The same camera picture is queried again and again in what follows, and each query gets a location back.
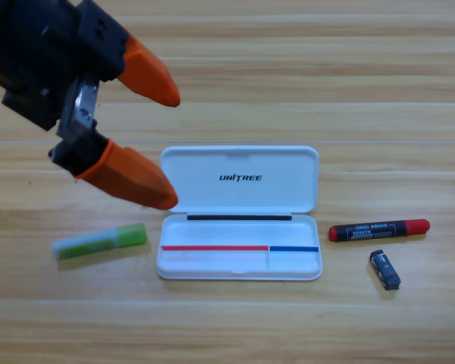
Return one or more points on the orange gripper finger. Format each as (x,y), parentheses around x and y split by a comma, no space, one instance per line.
(148,79)
(132,178)

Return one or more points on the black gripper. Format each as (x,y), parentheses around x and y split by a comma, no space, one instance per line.
(30,49)

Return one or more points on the red and black marker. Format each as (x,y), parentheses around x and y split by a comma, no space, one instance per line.
(375,231)

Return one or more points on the white Unitree pencil case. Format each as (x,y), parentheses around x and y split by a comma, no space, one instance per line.
(212,189)

